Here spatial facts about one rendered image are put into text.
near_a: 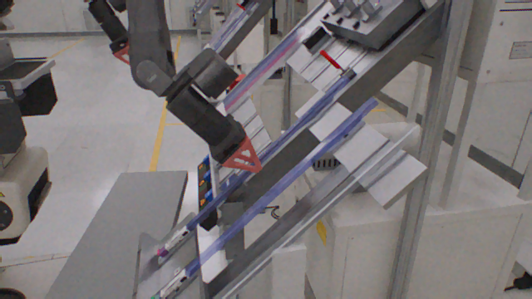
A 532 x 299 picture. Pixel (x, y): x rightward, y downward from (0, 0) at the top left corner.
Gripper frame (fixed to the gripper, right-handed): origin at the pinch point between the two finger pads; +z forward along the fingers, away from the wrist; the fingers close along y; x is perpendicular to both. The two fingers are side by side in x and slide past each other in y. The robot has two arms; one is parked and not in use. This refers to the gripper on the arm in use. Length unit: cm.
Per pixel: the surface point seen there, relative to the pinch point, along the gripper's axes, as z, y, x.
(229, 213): 10.4, 10.1, 15.2
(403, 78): 180, 247, -112
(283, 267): 11.0, -14.6, 7.5
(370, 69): 9.8, 12.6, -31.1
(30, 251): 5, 105, 131
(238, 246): 19.3, 9.9, 20.8
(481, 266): 91, 10, -22
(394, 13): 5.7, 16.3, -43.4
